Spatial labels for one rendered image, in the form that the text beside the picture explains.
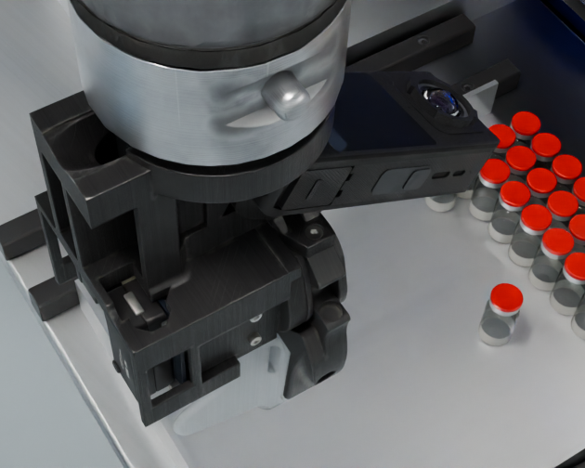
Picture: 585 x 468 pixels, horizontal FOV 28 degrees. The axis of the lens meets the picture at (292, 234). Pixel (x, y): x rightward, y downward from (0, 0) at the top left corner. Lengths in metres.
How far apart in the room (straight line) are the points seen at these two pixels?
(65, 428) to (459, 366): 1.04
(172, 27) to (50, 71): 0.65
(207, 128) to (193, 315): 0.08
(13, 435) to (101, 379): 0.99
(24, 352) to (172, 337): 1.44
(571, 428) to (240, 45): 0.52
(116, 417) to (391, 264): 0.21
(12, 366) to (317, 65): 1.51
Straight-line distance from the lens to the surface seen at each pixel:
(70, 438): 1.72
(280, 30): 0.28
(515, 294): 0.75
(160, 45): 0.28
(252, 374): 0.45
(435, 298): 0.79
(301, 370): 0.44
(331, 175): 0.36
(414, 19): 0.91
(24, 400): 1.76
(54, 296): 0.77
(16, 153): 0.87
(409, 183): 0.40
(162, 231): 0.35
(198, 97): 0.29
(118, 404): 0.75
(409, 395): 0.75
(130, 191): 0.33
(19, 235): 0.80
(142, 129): 0.31
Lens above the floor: 1.55
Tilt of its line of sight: 55 degrees down
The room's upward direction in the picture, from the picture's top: 3 degrees clockwise
